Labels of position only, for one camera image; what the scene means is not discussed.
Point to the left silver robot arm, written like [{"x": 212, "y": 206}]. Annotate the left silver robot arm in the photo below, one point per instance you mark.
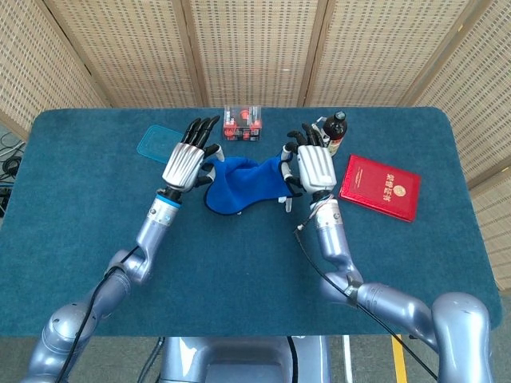
[{"x": 151, "y": 231}]

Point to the woven bamboo folding screen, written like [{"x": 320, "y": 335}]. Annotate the woven bamboo folding screen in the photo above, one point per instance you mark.
[{"x": 255, "y": 52}]

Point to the grey robot torso base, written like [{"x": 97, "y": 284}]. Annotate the grey robot torso base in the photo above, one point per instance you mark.
[{"x": 239, "y": 359}]

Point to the teal square plastic lid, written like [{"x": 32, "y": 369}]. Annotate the teal square plastic lid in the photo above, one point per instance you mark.
[{"x": 153, "y": 141}]

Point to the blue cloth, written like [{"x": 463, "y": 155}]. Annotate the blue cloth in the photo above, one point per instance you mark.
[{"x": 247, "y": 183}]

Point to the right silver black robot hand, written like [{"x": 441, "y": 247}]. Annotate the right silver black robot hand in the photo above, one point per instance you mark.
[{"x": 317, "y": 167}]

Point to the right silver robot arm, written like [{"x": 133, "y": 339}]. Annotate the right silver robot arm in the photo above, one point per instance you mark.
[{"x": 331, "y": 235}]

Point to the dark sauce bottle black cap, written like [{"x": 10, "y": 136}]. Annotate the dark sauce bottle black cap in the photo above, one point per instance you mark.
[{"x": 337, "y": 127}]

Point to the clear box with red items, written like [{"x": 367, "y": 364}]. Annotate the clear box with red items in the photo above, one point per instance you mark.
[{"x": 242, "y": 127}]

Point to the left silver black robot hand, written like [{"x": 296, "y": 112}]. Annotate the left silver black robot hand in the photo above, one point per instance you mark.
[{"x": 183, "y": 163}]

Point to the red certificate book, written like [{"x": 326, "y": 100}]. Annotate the red certificate book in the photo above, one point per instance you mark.
[{"x": 379, "y": 187}]

